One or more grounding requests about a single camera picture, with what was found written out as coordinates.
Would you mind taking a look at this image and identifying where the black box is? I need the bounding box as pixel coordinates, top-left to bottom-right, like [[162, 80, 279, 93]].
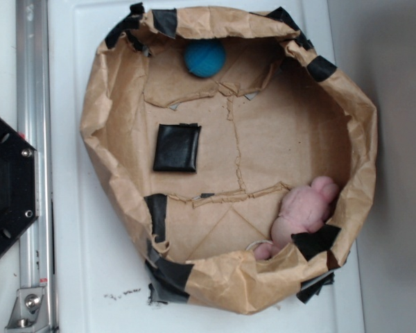
[[153, 123, 202, 173]]

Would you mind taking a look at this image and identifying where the brown paper bag bin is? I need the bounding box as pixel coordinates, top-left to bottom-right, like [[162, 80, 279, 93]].
[[80, 4, 377, 314]]

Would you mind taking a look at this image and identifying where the pink plush toy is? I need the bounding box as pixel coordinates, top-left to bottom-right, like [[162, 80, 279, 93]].
[[253, 176, 340, 260]]

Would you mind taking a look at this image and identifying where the blue yarn ball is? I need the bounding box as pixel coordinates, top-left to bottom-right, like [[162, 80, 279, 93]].
[[184, 40, 226, 78]]

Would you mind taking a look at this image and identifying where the aluminium extrusion rail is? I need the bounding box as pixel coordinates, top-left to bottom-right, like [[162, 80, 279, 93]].
[[16, 1, 59, 332]]

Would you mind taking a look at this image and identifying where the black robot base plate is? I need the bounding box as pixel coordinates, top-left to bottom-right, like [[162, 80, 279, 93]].
[[0, 117, 37, 259]]

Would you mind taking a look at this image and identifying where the metal corner bracket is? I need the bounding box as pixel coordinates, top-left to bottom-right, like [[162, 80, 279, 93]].
[[4, 287, 48, 332]]

